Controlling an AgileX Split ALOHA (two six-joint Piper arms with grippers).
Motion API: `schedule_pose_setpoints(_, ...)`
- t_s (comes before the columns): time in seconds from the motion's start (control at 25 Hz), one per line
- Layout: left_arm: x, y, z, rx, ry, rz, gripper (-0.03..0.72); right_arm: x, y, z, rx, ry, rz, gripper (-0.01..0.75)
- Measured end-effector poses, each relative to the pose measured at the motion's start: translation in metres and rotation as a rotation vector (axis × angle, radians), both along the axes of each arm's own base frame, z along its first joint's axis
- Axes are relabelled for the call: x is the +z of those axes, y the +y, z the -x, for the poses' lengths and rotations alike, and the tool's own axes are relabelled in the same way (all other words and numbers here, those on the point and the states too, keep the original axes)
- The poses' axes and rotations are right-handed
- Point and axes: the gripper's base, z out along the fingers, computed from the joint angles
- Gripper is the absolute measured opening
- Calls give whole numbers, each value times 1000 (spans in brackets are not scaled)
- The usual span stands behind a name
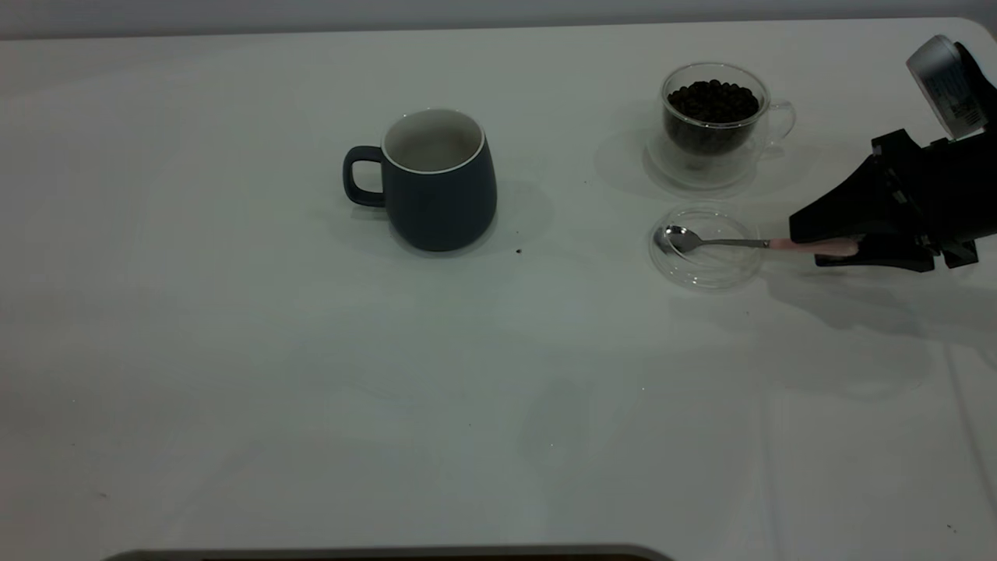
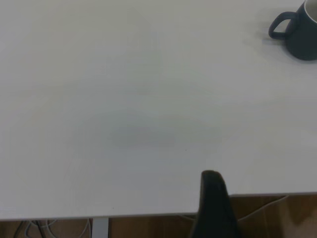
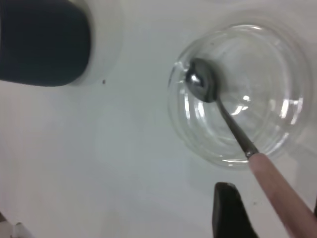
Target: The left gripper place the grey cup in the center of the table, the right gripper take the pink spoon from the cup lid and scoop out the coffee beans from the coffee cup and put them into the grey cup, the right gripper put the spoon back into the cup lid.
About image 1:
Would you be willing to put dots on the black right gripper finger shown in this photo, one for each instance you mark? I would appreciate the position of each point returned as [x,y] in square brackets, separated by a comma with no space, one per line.
[864,206]
[888,257]

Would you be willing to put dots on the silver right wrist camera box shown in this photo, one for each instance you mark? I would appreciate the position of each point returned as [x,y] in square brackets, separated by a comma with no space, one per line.
[946,78]

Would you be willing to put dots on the clear glass saucer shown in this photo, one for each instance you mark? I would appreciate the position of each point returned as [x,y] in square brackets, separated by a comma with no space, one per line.
[658,167]

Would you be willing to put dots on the clear round glass lid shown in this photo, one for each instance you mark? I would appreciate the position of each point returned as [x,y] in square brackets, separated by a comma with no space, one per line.
[709,274]

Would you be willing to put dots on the dark blue-grey ceramic mug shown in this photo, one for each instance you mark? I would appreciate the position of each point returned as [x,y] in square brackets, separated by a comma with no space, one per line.
[444,202]

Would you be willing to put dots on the dark coffee beans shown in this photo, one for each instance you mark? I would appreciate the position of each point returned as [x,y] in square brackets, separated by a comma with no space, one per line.
[713,105]

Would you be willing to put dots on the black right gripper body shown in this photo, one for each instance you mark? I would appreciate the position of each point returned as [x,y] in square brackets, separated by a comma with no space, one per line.
[950,187]

